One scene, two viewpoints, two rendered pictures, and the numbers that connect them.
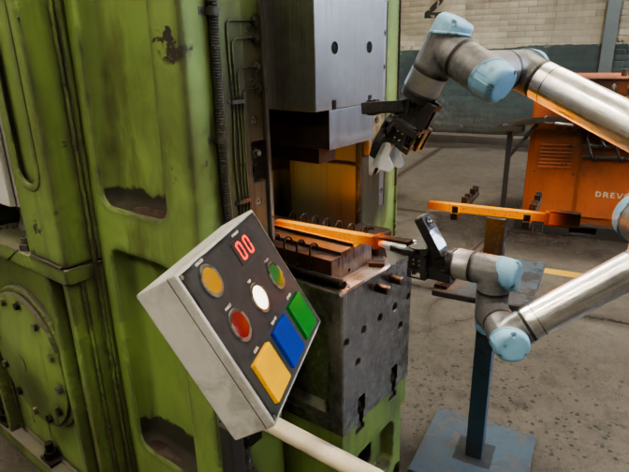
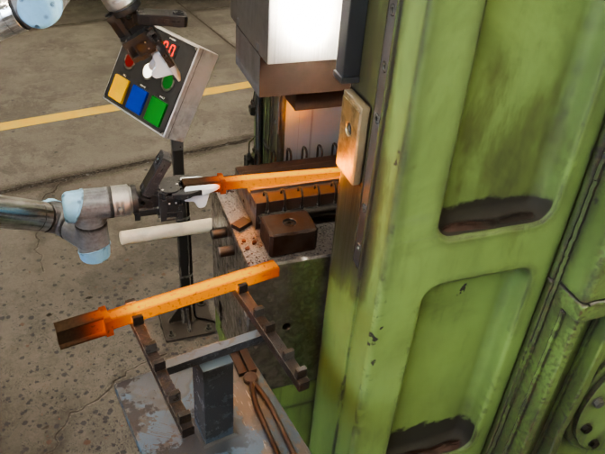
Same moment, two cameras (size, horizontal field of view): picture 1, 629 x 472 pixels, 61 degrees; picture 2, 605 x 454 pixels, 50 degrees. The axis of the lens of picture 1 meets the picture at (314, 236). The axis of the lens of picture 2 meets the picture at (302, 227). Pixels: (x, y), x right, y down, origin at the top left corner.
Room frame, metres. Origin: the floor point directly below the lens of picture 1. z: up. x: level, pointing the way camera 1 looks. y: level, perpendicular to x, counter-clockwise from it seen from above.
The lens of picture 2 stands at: (2.19, -1.24, 1.87)
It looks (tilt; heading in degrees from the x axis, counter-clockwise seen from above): 36 degrees down; 120
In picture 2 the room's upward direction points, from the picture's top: 4 degrees clockwise
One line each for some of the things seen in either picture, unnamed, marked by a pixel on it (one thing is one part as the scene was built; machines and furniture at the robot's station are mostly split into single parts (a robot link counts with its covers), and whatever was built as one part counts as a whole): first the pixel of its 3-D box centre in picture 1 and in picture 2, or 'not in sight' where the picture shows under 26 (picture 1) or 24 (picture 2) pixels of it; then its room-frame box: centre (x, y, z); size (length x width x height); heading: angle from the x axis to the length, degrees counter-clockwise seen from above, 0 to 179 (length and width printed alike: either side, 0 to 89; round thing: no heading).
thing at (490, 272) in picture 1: (494, 272); (87, 205); (1.14, -0.42, 1.00); 0.11 x 0.08 x 0.09; 52
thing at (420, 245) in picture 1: (431, 260); (157, 199); (1.24, -0.30, 0.99); 0.12 x 0.08 x 0.09; 52
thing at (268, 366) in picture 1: (270, 372); (120, 88); (0.74, 0.08, 1.01); 0.07 x 0.05 x 0.07; 167
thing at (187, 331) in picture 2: not in sight; (186, 312); (0.87, 0.18, 0.05); 0.22 x 0.22 x 0.09; 52
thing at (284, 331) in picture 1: (285, 341); (138, 100); (0.84, 0.06, 1.01); 0.07 x 0.05 x 0.07; 167
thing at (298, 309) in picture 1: (299, 315); (157, 112); (0.94, 0.03, 1.01); 0.07 x 0.05 x 0.07; 167
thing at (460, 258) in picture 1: (463, 263); (122, 201); (1.19, -0.36, 1.00); 0.08 x 0.05 x 0.08; 142
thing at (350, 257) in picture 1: (294, 243); (320, 183); (1.49, 0.06, 0.96); 0.42 x 0.20 x 0.09; 52
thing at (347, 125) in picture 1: (289, 121); (332, 53); (1.49, 0.06, 1.32); 0.42 x 0.20 x 0.10; 52
